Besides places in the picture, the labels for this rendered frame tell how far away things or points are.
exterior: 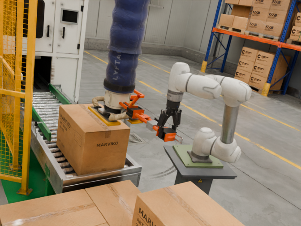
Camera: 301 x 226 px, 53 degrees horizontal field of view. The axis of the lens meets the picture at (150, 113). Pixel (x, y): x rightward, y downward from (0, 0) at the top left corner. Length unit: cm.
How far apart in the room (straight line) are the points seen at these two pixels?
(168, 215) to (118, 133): 103
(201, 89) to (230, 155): 101
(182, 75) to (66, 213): 120
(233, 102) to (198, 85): 60
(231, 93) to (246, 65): 822
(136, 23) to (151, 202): 110
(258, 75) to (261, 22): 160
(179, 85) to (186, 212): 67
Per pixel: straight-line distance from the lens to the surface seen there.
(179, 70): 161
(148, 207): 164
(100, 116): 215
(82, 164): 245
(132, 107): 203
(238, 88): 207
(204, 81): 157
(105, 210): 222
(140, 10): 202
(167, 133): 171
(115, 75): 207
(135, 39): 202
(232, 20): 1083
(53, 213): 217
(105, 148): 247
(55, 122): 350
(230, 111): 220
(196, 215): 168
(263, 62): 994
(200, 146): 253
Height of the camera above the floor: 191
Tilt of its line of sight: 19 degrees down
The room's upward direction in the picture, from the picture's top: 11 degrees clockwise
